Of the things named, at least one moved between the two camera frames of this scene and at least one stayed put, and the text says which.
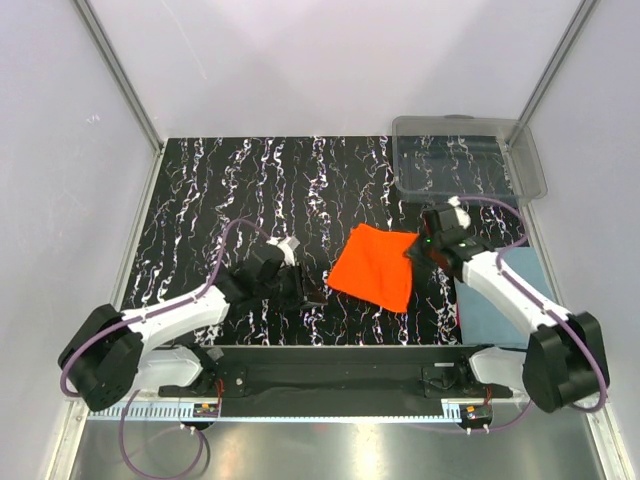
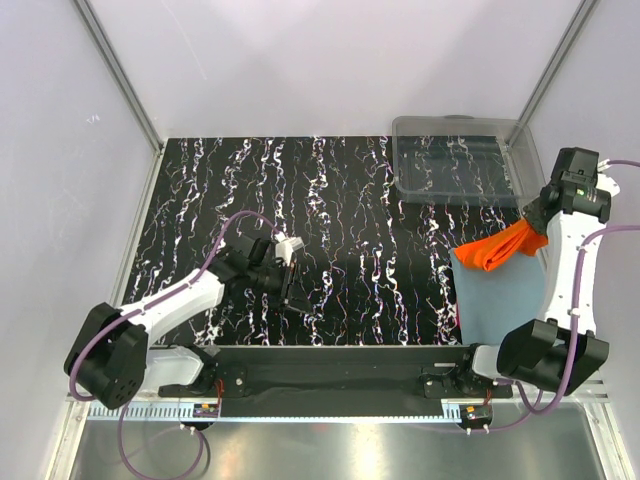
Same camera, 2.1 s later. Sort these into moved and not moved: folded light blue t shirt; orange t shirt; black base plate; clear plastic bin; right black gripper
Moved: orange t shirt; right black gripper
Not moved: folded light blue t shirt; black base plate; clear plastic bin
